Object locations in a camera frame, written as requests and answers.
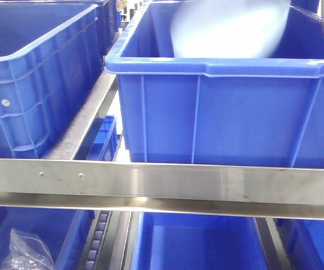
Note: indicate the light blue plate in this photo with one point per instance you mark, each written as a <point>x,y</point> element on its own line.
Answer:
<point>228,29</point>

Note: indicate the blue crate lower middle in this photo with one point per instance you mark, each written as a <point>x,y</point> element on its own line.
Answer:
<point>190,241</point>

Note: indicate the blue plastic crate middle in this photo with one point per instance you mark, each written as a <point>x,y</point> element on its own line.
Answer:
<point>258,112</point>

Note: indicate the blue plastic crate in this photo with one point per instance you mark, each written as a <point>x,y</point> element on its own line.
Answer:
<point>49,63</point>
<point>258,112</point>

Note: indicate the blue crate lower left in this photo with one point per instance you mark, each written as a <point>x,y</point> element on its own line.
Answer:
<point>64,231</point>

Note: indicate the blue plastic crate left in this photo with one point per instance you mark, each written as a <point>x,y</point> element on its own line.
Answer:
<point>49,63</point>

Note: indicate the clear plastic bag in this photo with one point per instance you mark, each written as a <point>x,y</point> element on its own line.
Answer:
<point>27,251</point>

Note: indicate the blue crate lower right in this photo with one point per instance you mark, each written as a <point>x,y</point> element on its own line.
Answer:
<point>303,241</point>

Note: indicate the stainless steel shelf rail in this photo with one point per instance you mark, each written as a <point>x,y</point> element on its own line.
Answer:
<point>172,188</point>

